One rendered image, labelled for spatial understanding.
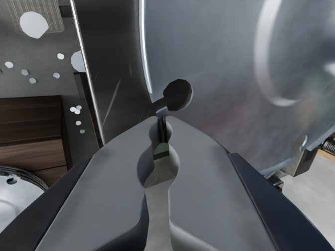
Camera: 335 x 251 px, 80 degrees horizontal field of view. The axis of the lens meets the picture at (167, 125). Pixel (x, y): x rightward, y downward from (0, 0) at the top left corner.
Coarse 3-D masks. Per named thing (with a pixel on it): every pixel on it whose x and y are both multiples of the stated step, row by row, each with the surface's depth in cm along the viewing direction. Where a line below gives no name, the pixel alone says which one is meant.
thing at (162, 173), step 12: (84, 72) 81; (84, 84) 69; (84, 96) 84; (96, 120) 47; (96, 132) 43; (156, 156) 35; (168, 156) 35; (156, 168) 35; (168, 168) 36; (156, 180) 37
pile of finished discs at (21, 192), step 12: (0, 168) 51; (12, 168) 53; (0, 180) 50; (12, 180) 53; (24, 180) 52; (36, 180) 56; (0, 192) 52; (12, 192) 53; (24, 192) 55; (36, 192) 56; (0, 204) 53; (12, 204) 55; (24, 204) 56; (0, 216) 54; (12, 216) 56; (0, 228) 56
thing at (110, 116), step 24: (72, 0) 9; (96, 0) 9; (120, 0) 9; (96, 24) 9; (120, 24) 10; (96, 48) 10; (120, 48) 10; (96, 72) 10; (120, 72) 11; (96, 96) 11; (120, 96) 12; (144, 96) 12; (168, 96) 13; (120, 120) 12; (144, 120) 13
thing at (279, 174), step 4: (272, 172) 23; (276, 172) 23; (280, 172) 23; (284, 172) 24; (264, 176) 23; (268, 176) 23; (272, 176) 23; (276, 176) 23; (280, 176) 24; (284, 176) 24; (268, 180) 23; (272, 180) 23
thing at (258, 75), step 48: (144, 0) 9; (192, 0) 11; (240, 0) 12; (288, 0) 12; (144, 48) 10; (192, 48) 12; (240, 48) 13; (288, 48) 14; (192, 96) 13; (240, 96) 15; (288, 96) 17; (240, 144) 18; (288, 144) 22
